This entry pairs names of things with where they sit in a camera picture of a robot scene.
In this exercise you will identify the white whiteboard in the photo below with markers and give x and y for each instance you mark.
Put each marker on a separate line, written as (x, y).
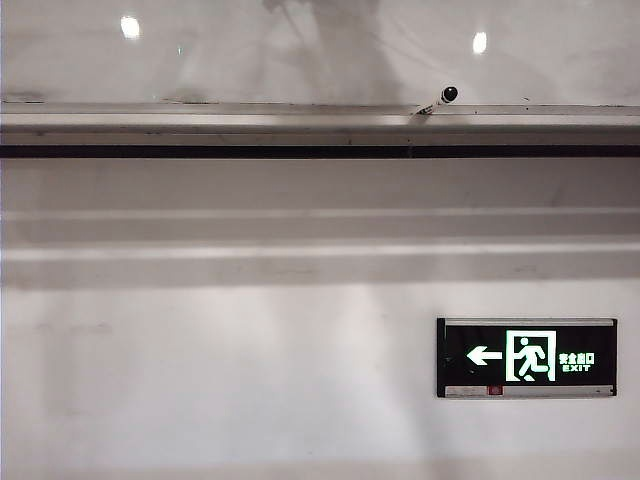
(150, 60)

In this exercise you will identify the aluminium marker tray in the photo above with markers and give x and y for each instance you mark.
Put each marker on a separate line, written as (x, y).
(200, 121)

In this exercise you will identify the white marker with black cap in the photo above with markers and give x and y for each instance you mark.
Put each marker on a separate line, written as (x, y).
(434, 103)

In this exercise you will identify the black green exit sign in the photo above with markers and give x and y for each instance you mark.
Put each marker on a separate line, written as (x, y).
(475, 340)

